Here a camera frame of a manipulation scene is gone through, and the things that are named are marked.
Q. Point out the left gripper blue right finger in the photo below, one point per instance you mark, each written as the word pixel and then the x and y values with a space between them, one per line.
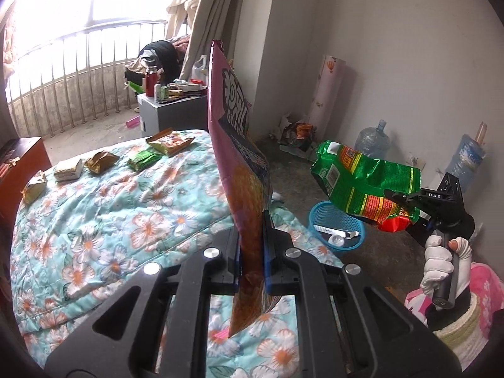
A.
pixel 348 325

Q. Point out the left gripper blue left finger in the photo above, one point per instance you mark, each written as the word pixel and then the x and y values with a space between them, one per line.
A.
pixel 155 324

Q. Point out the pink orange snack bag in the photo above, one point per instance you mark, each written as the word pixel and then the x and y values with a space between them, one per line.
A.
pixel 245 177

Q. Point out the green snack bag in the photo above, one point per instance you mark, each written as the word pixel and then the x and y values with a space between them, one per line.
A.
pixel 355 184

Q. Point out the grey cable box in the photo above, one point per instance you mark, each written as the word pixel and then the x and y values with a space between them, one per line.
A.
pixel 345 234

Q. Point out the white gloved right hand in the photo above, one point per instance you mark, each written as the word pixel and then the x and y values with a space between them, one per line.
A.
pixel 441 263

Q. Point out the blue water jug on dispenser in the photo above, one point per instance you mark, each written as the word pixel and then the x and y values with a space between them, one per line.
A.
pixel 465 162

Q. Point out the blue plastic waste basket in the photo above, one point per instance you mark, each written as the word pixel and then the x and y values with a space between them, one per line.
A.
pixel 325 214

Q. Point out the empty water jug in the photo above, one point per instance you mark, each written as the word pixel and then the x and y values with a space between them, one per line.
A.
pixel 373 141

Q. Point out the rolled wallpaper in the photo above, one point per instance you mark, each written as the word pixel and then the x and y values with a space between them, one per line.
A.
pixel 325 94

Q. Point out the brown yellow snack bag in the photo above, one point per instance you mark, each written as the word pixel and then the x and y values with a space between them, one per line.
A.
pixel 169 142

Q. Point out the grey cabinet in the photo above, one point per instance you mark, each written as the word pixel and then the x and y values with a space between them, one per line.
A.
pixel 187 113

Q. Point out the green wrapper on bed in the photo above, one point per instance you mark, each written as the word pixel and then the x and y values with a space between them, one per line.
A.
pixel 144 159

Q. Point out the floral quilt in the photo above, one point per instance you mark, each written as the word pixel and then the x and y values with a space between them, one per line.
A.
pixel 78 242

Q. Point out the gold wrapper on bed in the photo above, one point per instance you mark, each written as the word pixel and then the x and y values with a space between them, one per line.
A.
pixel 101 162

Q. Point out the black bag on cabinet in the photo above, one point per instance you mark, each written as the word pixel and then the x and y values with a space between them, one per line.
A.
pixel 166 57

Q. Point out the small cake box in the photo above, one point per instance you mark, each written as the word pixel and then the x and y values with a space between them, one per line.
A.
pixel 68 170

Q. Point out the right grey curtain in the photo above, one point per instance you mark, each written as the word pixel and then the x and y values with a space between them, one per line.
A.
pixel 215 20

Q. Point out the flat box with cables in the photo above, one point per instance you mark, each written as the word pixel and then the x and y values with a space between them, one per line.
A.
pixel 296 136

